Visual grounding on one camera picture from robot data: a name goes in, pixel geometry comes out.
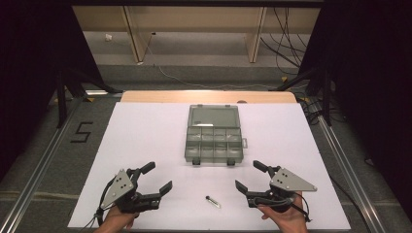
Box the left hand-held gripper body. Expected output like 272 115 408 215
99 167 162 215

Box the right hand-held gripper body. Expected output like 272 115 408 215
246 165 319 214

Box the person's left hand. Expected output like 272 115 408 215
96 205 141 233

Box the person's right hand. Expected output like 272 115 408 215
257 191 309 233

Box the white table sheet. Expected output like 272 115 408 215
67 101 353 232

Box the small black-headed metal bit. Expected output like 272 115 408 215
205 194 223 210

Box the clear plastic compartment box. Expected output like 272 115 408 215
184 103 249 167

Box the light wooden table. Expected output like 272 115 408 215
120 89 297 105

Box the black metal stand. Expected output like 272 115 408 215
53 66 124 129
267 66 334 128

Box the dark curtain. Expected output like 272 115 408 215
0 0 105 183
299 0 412 224

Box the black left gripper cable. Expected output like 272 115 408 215
85 178 115 229

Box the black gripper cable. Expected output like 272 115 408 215
254 191 313 224
85 178 115 229

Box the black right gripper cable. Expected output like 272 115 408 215
254 191 313 224

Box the aluminium floor rail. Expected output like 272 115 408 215
0 95 89 233
314 102 388 233

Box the bundle of black cables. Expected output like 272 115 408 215
259 7 309 78

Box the light wooden furniture frame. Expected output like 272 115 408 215
71 5 323 64

